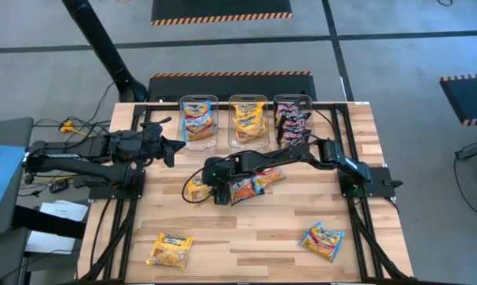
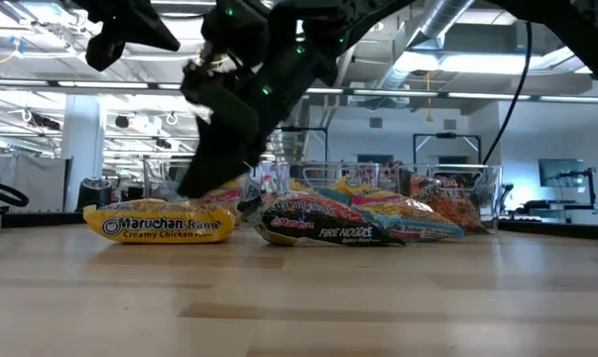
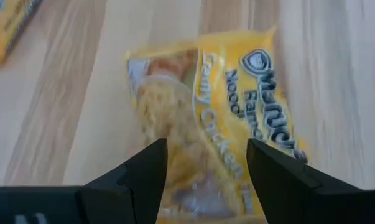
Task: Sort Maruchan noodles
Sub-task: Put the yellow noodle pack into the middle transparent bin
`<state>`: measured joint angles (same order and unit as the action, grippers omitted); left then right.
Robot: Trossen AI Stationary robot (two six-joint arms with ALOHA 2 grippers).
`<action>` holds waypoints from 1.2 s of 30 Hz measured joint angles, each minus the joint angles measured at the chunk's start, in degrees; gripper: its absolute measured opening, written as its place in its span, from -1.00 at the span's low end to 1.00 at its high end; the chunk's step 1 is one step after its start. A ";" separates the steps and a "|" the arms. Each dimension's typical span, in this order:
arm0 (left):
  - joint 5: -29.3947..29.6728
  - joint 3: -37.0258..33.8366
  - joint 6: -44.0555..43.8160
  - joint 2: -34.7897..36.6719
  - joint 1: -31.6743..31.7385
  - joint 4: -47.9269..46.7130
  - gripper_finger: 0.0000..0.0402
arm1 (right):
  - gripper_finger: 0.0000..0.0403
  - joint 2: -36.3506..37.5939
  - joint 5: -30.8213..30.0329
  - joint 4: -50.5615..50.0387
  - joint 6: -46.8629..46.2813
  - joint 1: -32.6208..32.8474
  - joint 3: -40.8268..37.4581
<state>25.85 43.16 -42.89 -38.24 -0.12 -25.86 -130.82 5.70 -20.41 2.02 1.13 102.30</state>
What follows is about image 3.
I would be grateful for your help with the yellow chicken ramen pack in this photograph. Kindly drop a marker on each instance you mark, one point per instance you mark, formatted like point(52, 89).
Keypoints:
point(212, 124)
point(7, 31)

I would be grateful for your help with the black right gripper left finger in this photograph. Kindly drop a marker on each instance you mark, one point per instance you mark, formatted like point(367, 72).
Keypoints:
point(112, 202)

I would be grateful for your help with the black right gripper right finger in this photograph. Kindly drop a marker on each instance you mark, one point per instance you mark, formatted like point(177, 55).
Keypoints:
point(299, 199)

